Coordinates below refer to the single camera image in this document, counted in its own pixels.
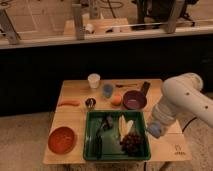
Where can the white and yellow gripper body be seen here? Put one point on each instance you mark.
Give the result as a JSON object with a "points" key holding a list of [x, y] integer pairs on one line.
{"points": [[164, 120]]}

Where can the blue sponge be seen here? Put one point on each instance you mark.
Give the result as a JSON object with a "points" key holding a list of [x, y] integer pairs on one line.
{"points": [[155, 129]]}

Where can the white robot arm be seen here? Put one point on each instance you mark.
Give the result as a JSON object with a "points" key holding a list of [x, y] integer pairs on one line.
{"points": [[179, 93]]}

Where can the green plastic tray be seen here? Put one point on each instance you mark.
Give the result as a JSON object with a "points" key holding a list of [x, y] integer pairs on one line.
{"points": [[93, 121]]}

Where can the dark red grapes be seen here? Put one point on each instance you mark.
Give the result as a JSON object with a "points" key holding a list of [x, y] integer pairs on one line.
{"points": [[131, 144]]}

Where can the orange fruit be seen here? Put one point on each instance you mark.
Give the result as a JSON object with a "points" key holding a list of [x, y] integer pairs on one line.
{"points": [[116, 100]]}

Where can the dark spoon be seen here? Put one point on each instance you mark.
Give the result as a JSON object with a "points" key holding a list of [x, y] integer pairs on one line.
{"points": [[124, 85]]}

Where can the blue cup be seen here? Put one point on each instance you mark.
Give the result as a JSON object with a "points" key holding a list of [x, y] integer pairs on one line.
{"points": [[107, 90]]}

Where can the small metal cup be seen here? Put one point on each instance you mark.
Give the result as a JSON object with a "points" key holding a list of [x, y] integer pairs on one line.
{"points": [[90, 103]]}

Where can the white cup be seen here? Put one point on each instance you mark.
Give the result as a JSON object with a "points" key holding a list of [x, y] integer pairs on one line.
{"points": [[94, 80]]}

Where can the orange carrot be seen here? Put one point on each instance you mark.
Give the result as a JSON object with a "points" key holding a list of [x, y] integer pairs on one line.
{"points": [[69, 103]]}

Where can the orange bowl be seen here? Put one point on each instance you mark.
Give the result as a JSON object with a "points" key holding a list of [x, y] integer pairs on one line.
{"points": [[62, 140]]}

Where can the wooden table in background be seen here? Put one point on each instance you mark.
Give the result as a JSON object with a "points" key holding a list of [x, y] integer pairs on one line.
{"points": [[101, 26]]}

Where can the purple pan with black handle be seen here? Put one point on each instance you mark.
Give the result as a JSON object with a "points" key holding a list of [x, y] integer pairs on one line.
{"points": [[136, 99]]}

